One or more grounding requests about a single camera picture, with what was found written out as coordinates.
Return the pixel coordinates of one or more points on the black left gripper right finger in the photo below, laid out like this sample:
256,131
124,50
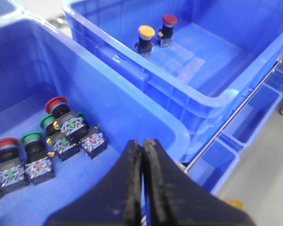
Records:
173,199

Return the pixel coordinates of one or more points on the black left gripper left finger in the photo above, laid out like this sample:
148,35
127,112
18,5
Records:
114,201

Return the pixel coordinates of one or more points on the yellow mushroom push button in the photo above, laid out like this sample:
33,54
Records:
144,45

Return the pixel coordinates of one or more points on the red mushroom push button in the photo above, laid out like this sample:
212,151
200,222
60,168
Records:
165,34

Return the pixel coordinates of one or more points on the blue bin with buttons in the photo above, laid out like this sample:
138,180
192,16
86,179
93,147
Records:
38,63

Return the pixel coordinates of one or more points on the lower right blue bin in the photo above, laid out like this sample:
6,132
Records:
217,163

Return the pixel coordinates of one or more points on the black contact block red mark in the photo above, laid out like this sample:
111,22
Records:
94,143

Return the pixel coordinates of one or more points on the green button lower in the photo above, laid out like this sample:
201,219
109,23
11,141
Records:
38,167

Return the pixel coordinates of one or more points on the green button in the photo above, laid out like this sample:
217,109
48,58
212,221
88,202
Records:
62,147
38,167

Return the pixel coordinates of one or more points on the green button upper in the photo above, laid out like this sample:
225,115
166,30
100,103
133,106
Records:
62,147

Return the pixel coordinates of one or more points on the red button top left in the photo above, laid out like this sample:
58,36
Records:
70,123

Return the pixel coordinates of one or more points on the red button far left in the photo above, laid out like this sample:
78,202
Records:
12,169

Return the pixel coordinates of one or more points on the blue target bin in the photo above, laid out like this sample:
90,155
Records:
220,48

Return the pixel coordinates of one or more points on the steel shelf front rail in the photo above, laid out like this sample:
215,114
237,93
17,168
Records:
233,115

